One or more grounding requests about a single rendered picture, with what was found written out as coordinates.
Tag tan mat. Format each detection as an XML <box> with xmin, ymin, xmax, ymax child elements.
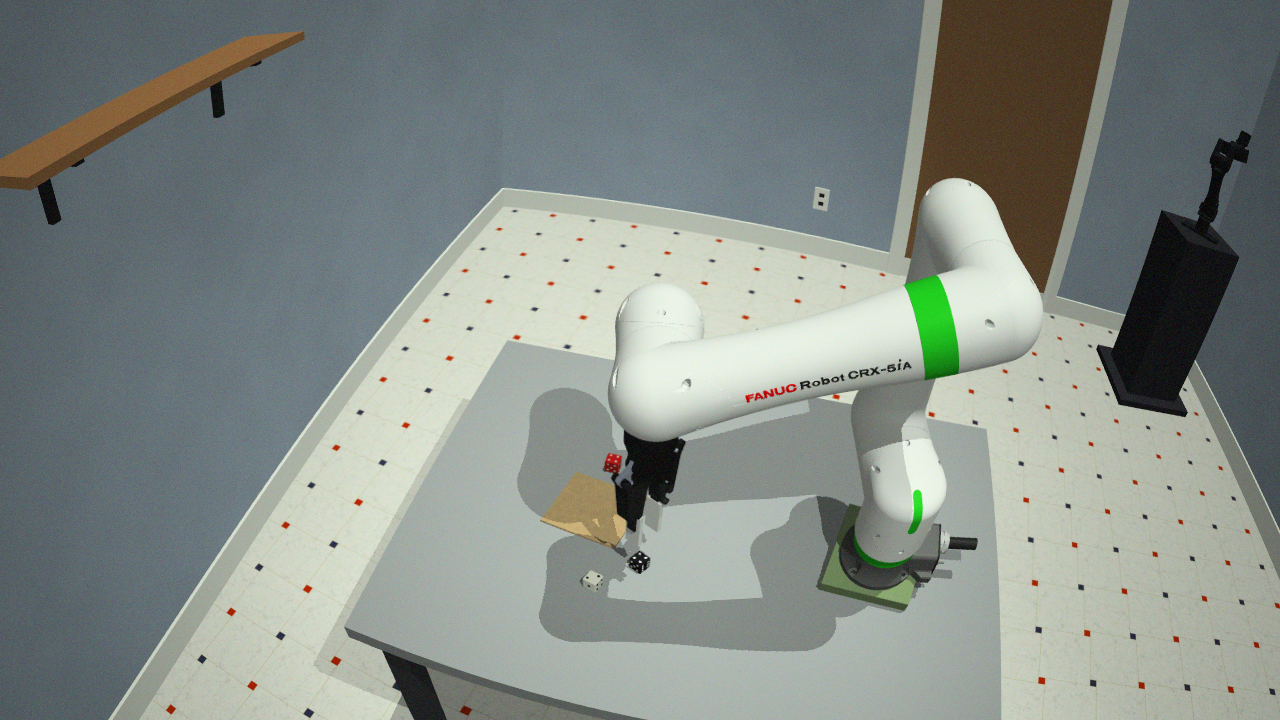
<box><xmin>541</xmin><ymin>471</ymin><xmax>626</xmax><ymax>550</ymax></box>

